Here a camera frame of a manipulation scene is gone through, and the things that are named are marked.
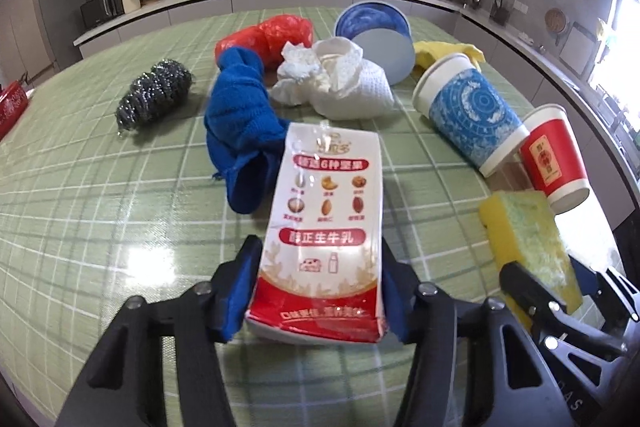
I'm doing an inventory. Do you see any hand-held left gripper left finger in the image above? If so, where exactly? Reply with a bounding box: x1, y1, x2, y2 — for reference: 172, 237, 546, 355
65, 234, 263, 427

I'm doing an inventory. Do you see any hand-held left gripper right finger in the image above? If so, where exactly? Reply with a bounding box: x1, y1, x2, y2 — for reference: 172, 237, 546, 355
380, 237, 576, 427

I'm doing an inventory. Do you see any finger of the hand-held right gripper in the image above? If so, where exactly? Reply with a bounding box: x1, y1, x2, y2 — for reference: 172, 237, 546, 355
570, 254, 640, 323
500, 261, 628, 358

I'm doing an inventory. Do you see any yellow sponge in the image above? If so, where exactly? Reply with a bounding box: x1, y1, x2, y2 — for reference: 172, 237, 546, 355
478, 191, 585, 315

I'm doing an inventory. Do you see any red and white milk carton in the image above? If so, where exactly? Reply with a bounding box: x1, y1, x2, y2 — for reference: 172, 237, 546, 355
243, 121, 388, 344

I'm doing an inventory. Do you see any red plastic bag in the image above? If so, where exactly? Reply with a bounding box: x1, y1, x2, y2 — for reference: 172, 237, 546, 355
215, 14, 316, 70

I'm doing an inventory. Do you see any blue plastic bin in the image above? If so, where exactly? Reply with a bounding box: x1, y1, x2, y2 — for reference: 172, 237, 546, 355
333, 2, 417, 86

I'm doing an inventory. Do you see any red paper cup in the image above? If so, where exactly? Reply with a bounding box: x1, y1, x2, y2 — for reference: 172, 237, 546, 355
519, 104, 592, 214

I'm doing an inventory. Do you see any blue knitted cloth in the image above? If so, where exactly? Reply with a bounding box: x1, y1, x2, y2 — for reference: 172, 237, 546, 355
204, 47, 291, 214

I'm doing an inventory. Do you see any blue patterned paper cup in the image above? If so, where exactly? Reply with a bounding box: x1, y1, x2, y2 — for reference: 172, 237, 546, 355
412, 53, 531, 178

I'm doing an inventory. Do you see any crumpled white paper towel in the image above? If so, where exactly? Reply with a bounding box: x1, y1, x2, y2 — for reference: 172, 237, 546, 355
270, 37, 396, 120

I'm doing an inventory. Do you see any steel wool scrubber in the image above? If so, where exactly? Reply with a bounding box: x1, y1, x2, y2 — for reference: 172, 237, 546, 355
116, 61, 194, 130

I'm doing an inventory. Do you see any white cutting board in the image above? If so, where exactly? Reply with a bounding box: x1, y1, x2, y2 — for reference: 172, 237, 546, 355
557, 22, 598, 80

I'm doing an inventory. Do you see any bright window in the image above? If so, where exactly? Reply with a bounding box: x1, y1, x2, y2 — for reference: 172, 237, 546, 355
592, 0, 640, 148

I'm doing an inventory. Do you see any yellow cloth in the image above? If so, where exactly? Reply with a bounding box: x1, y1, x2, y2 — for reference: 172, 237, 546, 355
412, 39, 486, 72

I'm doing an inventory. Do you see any red box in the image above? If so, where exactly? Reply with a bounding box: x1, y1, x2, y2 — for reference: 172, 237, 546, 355
0, 79, 28, 142

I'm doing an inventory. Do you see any black microwave oven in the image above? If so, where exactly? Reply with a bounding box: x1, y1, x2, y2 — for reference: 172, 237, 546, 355
80, 0, 126, 30

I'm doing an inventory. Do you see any grey refrigerator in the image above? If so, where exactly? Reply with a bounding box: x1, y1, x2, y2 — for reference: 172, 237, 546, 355
0, 0, 58, 82

